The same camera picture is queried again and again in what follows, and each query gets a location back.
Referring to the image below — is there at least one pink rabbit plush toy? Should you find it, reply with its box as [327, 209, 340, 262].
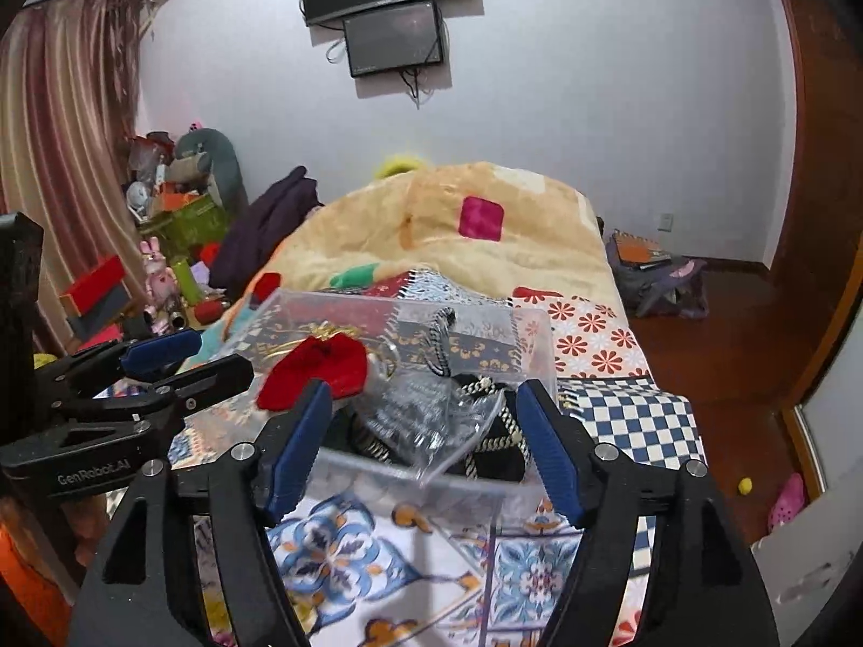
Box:
[139, 235, 181, 332]

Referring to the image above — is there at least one yellow green plush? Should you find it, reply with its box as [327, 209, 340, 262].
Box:
[374, 154, 429, 180]

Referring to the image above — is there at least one green cardboard box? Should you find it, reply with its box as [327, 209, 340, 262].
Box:
[138, 194, 230, 257]

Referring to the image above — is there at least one red flat box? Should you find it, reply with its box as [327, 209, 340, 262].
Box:
[60, 254, 126, 317]

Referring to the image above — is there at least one person's left hand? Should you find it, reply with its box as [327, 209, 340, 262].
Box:
[63, 495, 111, 568]

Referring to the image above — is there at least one pink croc shoe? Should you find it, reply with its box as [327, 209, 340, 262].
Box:
[768, 472, 806, 533]

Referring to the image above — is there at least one small wall screen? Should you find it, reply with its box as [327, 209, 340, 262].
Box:
[344, 2, 444, 79]

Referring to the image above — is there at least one brown wooden door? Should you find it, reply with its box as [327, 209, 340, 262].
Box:
[772, 0, 861, 409]

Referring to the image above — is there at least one small yellow ball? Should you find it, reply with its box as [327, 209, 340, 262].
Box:
[737, 478, 754, 497]

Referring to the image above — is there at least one grey green plush toy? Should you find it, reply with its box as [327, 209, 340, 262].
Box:
[167, 129, 249, 216]

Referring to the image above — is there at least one patchwork patterned bed sheet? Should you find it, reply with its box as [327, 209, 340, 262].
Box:
[271, 269, 703, 645]

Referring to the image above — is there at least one clear plastic storage box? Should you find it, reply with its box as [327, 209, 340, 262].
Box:
[187, 289, 557, 524]

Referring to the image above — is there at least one grey backpack on floor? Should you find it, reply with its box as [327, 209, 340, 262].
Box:
[606, 231, 709, 320]

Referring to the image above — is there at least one striped pink curtain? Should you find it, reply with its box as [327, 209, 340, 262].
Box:
[2, 0, 148, 355]

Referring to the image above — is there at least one orange notebook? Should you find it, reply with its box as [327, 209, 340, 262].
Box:
[613, 231, 673, 270]

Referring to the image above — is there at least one white furniture corner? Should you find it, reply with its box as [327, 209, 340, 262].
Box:
[752, 479, 861, 645]

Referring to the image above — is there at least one red knitted soft item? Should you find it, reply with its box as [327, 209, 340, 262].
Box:
[256, 333, 368, 412]

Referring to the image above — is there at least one dark purple garment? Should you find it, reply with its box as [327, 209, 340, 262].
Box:
[208, 165, 322, 299]

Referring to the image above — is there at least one beige fleece blanket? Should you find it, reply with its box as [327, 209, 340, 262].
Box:
[252, 162, 623, 313]

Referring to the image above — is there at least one green cylinder bottle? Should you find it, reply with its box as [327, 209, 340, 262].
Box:
[170, 256, 202, 307]

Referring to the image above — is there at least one white wall socket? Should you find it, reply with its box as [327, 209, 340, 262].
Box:
[657, 214, 674, 232]

